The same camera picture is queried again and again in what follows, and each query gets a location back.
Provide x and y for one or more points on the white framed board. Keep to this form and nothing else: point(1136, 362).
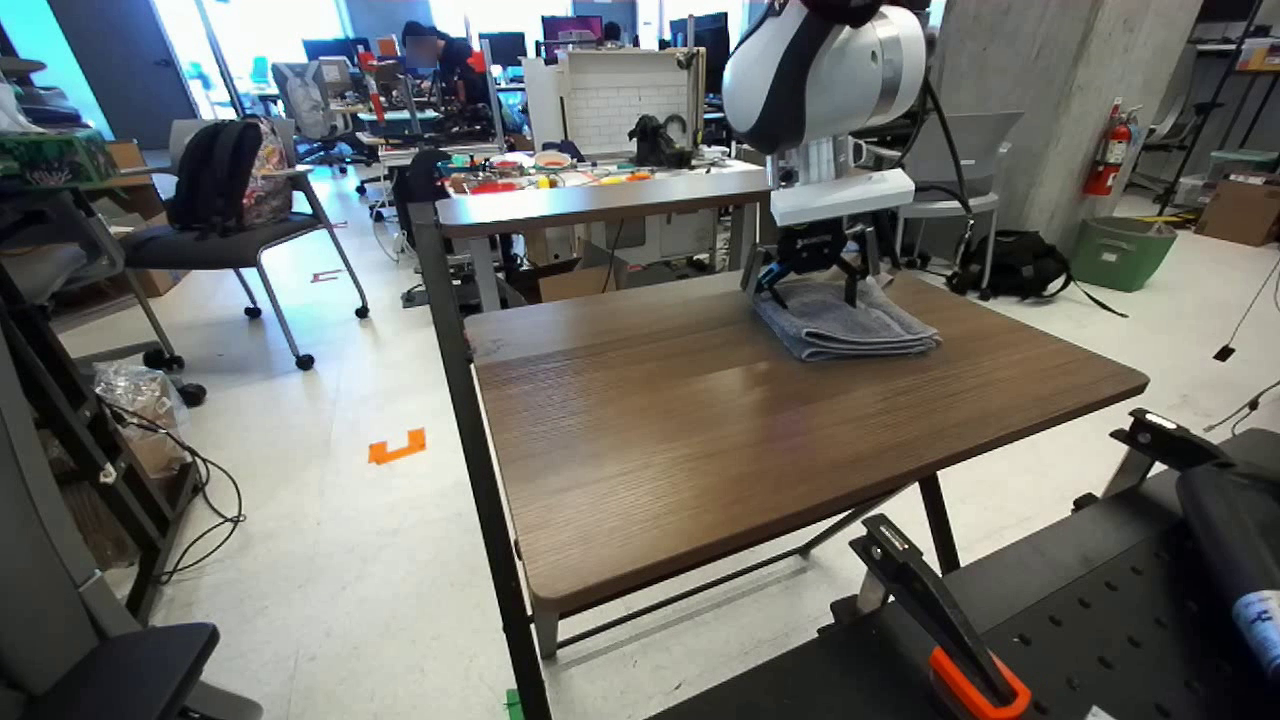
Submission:
point(624, 103)

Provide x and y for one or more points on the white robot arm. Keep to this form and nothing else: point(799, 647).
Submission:
point(827, 83)

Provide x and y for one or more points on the black duffel bag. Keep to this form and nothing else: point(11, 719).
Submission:
point(1020, 267)

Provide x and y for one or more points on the orange floor tape marker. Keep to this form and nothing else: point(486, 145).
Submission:
point(399, 450)

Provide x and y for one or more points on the black roll with blue label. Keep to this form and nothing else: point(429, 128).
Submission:
point(1233, 562)

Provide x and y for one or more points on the black perforated platform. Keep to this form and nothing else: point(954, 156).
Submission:
point(1104, 614)

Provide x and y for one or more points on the computer monitor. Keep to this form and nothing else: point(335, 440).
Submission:
point(572, 35)

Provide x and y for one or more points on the red fire extinguisher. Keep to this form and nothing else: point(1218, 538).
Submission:
point(1109, 155)

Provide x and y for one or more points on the grey work table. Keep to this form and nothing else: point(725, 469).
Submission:
point(600, 201)

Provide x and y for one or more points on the black backpack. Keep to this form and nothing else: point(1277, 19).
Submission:
point(212, 173)

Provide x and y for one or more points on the grey office chair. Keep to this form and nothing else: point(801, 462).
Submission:
point(52, 603)

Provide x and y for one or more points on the brown wooden table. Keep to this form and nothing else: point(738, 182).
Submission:
point(463, 386)

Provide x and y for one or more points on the black bar clamp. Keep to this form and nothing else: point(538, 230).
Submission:
point(934, 614)
point(1153, 444)

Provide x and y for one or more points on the clear plastic bag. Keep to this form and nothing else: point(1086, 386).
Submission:
point(133, 394)

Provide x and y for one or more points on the seated person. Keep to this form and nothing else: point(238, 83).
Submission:
point(444, 60)

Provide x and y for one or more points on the black chair with metal legs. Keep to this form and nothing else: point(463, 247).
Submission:
point(202, 247)

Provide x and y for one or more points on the grey towel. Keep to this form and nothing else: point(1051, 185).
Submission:
point(845, 329)

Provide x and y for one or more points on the grey chair behind robot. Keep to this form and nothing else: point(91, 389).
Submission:
point(964, 155)

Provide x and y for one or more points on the green plastic bin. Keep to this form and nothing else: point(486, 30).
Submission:
point(1120, 255)

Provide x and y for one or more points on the colourful items pile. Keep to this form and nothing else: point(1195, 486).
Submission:
point(544, 173)

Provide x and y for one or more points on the black metal shelf rack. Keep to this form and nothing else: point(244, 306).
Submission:
point(67, 386)

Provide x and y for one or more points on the black tripod leg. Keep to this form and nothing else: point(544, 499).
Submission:
point(1247, 313)

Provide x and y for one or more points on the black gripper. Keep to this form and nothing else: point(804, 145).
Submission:
point(822, 247)

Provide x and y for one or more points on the cardboard box by pillar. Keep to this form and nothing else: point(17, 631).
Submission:
point(1242, 213)

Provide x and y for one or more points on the black animal figure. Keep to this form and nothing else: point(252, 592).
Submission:
point(663, 143)

